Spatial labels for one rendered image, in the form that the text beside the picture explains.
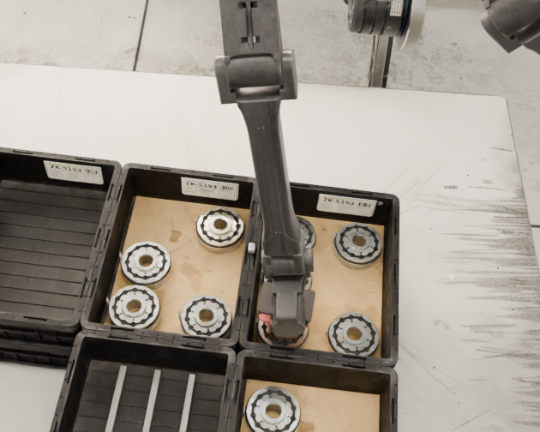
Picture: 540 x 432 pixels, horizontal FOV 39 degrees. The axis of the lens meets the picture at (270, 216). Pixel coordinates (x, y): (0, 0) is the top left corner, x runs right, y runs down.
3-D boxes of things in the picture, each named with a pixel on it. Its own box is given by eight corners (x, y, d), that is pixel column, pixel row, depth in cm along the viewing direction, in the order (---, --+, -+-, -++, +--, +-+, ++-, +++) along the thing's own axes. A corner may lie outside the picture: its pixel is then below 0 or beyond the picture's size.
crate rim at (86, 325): (124, 168, 166) (123, 161, 164) (261, 184, 166) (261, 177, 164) (79, 333, 143) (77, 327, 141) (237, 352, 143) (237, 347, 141)
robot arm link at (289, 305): (311, 243, 130) (261, 245, 131) (311, 303, 123) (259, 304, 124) (317, 278, 140) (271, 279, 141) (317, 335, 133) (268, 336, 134)
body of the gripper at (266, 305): (309, 325, 143) (314, 307, 137) (256, 315, 144) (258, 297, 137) (315, 295, 147) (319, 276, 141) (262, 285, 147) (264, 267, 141)
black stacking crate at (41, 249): (-1, 178, 174) (-13, 147, 165) (128, 194, 174) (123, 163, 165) (-62, 335, 152) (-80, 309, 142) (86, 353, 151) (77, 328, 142)
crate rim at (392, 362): (261, 184, 166) (261, 177, 164) (398, 201, 165) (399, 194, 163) (237, 352, 143) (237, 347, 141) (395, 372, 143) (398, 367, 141)
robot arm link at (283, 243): (293, 40, 106) (217, 45, 107) (291, 62, 101) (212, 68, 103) (317, 257, 134) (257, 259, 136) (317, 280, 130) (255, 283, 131)
